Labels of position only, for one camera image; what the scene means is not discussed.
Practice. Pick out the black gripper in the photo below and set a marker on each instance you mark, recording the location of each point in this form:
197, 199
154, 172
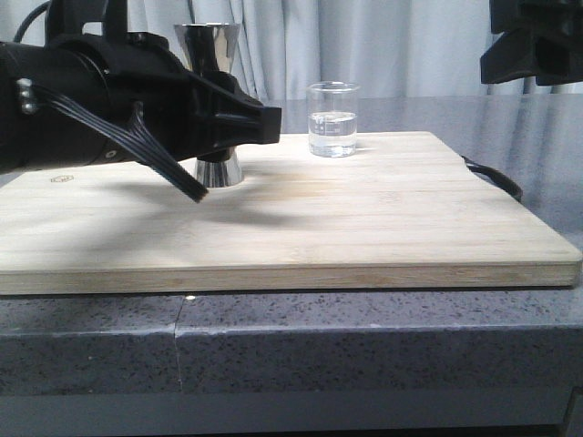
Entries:
190, 115
539, 39

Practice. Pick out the steel double jigger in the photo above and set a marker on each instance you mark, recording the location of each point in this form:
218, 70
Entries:
209, 48

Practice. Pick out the glass measuring beaker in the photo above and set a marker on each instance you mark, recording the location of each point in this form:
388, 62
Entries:
332, 118

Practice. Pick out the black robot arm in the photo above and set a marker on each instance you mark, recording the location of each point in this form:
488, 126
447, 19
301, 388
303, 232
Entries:
60, 101

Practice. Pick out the grey curtain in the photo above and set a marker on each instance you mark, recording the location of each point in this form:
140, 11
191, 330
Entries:
387, 48

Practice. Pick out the light wooden cutting board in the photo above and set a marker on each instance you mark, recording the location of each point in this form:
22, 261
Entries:
403, 212

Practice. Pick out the black board strap handle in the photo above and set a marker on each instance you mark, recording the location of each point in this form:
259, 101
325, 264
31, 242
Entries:
497, 178

